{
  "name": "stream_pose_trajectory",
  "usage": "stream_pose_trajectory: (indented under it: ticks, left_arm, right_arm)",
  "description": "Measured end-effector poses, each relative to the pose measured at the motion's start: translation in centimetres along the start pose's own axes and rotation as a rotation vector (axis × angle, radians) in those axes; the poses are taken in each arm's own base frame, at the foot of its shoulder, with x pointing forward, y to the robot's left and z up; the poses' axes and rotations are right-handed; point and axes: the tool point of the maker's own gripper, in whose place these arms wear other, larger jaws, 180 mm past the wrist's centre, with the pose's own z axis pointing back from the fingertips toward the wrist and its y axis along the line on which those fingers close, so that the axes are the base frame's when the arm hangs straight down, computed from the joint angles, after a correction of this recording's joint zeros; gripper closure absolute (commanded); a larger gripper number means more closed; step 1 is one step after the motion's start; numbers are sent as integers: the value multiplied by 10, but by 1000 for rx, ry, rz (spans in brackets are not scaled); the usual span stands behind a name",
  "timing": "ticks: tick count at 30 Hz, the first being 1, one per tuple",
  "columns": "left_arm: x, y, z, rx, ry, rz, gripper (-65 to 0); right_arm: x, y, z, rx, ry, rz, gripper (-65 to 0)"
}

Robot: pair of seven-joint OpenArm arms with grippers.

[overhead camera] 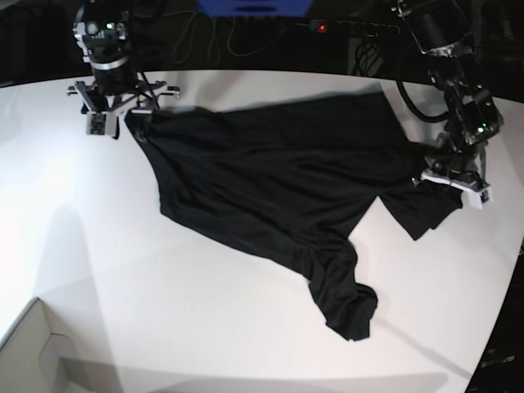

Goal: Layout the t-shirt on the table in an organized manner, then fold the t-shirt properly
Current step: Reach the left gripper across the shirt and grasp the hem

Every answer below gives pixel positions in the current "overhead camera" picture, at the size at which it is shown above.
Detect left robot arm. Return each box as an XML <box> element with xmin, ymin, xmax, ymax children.
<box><xmin>392</xmin><ymin>1</ymin><xmax>504</xmax><ymax>209</ymax></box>

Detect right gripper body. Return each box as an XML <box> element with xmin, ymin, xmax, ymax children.
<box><xmin>65</xmin><ymin>80</ymin><xmax>180</xmax><ymax>123</ymax></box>

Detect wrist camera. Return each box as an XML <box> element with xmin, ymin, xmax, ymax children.
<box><xmin>86</xmin><ymin>112</ymin><xmax>120</xmax><ymax>139</ymax></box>
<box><xmin>463</xmin><ymin>186</ymin><xmax>492</xmax><ymax>210</ymax></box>

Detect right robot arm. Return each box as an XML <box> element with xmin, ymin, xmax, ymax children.
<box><xmin>66</xmin><ymin>1</ymin><xmax>180</xmax><ymax>124</ymax></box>

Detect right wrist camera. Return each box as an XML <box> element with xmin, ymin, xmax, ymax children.
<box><xmin>86</xmin><ymin>112</ymin><xmax>120</xmax><ymax>139</ymax></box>

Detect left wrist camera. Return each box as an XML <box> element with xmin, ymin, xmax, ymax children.
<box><xmin>463</xmin><ymin>186</ymin><xmax>492</xmax><ymax>210</ymax></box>

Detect blue box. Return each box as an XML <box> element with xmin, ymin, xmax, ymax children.
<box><xmin>198</xmin><ymin>0</ymin><xmax>314</xmax><ymax>17</ymax></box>

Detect white cardboard box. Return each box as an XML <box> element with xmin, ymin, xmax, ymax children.
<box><xmin>0</xmin><ymin>297</ymin><xmax>124</xmax><ymax>393</ymax></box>

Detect black power strip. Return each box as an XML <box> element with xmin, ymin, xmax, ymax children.
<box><xmin>307</xmin><ymin>20</ymin><xmax>400</xmax><ymax>36</ymax></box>

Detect grey hanging cables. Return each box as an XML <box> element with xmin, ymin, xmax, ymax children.
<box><xmin>171</xmin><ymin>10</ymin><xmax>287</xmax><ymax>65</ymax></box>

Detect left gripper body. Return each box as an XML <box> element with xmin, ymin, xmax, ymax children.
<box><xmin>411</xmin><ymin>142</ymin><xmax>491</xmax><ymax>192</ymax></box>

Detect black t-shirt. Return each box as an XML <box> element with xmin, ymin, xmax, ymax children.
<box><xmin>124</xmin><ymin>92</ymin><xmax>463</xmax><ymax>341</ymax></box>

